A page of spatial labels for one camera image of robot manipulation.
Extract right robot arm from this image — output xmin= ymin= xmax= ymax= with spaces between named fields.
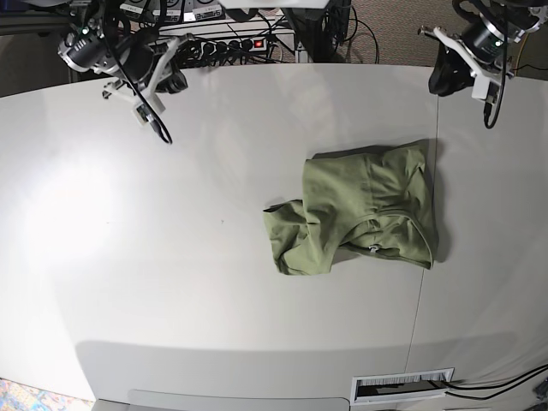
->
xmin=27 ymin=1 xmax=193 ymax=104

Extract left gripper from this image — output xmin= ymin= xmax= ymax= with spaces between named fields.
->
xmin=418 ymin=16 xmax=516 ymax=97

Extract black cables at table edge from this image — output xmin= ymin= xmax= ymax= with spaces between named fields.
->
xmin=444 ymin=363 xmax=548 ymax=402

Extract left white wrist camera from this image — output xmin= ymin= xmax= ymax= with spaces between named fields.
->
xmin=471 ymin=75 xmax=502 ymax=104

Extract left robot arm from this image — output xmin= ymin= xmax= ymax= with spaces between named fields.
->
xmin=418 ymin=1 xmax=547 ymax=104

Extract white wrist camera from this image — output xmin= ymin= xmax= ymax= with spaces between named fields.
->
xmin=471 ymin=75 xmax=502 ymax=104
xmin=132 ymin=100 xmax=165 ymax=127

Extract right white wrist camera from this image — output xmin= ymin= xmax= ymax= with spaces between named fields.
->
xmin=132 ymin=100 xmax=165 ymax=127

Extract green T-shirt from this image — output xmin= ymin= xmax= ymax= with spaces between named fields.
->
xmin=263 ymin=140 xmax=438 ymax=276

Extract yellow cable on floor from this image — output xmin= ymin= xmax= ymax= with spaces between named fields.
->
xmin=515 ymin=16 xmax=539 ymax=72

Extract white table cable grommet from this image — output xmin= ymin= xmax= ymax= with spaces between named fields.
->
xmin=350 ymin=368 xmax=455 ymax=406

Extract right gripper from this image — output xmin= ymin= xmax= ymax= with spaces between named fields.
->
xmin=102 ymin=37 xmax=188 ymax=105

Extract black power strip red switch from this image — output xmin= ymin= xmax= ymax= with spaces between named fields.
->
xmin=195 ymin=37 xmax=268 ymax=55

